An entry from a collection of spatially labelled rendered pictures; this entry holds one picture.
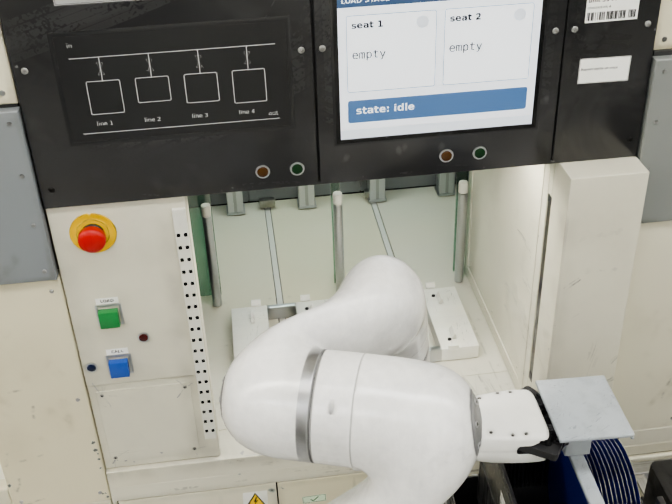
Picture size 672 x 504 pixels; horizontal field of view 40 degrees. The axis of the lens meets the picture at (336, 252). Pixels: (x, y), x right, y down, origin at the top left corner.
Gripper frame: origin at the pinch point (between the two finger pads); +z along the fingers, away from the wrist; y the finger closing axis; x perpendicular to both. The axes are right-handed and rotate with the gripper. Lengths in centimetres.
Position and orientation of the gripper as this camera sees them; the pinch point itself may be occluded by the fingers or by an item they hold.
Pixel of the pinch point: (577, 418)
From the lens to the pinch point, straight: 133.0
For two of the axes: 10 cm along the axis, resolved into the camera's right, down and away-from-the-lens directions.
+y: 1.0, 5.3, -8.4
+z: 9.9, -0.8, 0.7
